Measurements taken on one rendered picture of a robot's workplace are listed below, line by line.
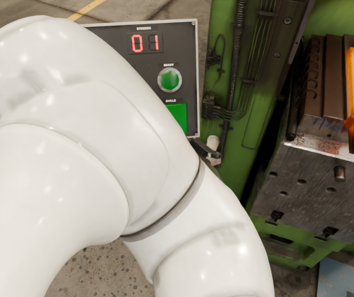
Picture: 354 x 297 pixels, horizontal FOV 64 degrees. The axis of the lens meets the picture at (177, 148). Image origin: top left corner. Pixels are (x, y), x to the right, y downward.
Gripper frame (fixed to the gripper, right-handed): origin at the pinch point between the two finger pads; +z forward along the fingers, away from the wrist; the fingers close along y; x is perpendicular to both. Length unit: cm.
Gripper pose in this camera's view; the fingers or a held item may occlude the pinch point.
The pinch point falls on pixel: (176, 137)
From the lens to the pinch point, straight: 58.3
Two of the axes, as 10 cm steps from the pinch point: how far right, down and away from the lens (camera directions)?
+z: -0.9, -3.7, 9.3
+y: 9.9, -0.8, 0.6
